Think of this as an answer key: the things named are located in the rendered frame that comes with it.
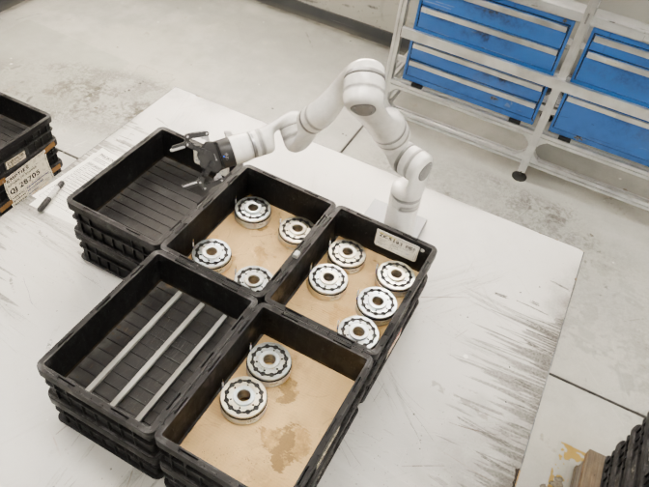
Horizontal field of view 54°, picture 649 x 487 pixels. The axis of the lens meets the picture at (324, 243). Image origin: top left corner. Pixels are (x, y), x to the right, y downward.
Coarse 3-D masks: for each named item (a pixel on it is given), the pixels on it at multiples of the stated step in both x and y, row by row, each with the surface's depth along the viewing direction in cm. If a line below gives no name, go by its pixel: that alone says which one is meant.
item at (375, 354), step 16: (336, 208) 172; (384, 224) 169; (416, 240) 167; (432, 256) 163; (288, 272) 154; (272, 288) 150; (416, 288) 156; (272, 304) 147; (400, 304) 151; (304, 320) 145; (336, 336) 142; (384, 336) 144; (368, 352) 140
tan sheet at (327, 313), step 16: (336, 240) 177; (368, 256) 174; (368, 272) 170; (416, 272) 172; (304, 288) 164; (352, 288) 166; (288, 304) 160; (304, 304) 160; (320, 304) 161; (336, 304) 161; (352, 304) 162; (320, 320) 157; (336, 320) 158
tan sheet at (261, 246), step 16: (272, 208) 183; (224, 224) 177; (272, 224) 179; (224, 240) 173; (240, 240) 173; (256, 240) 174; (272, 240) 175; (240, 256) 169; (256, 256) 170; (272, 256) 170; (288, 256) 171; (224, 272) 165; (272, 272) 166
